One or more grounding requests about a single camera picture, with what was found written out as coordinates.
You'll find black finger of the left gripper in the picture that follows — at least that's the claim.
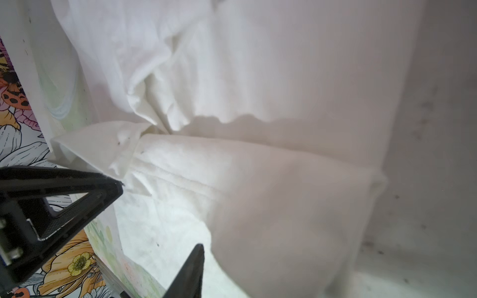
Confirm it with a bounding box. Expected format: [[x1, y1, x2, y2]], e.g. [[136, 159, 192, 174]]
[[1, 166, 123, 294]]

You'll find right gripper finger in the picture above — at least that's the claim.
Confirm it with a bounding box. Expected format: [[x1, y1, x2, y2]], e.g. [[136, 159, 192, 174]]
[[163, 243, 205, 298]]

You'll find white printed t-shirt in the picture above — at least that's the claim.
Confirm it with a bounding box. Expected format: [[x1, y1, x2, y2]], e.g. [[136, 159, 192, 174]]
[[51, 1, 425, 298]]

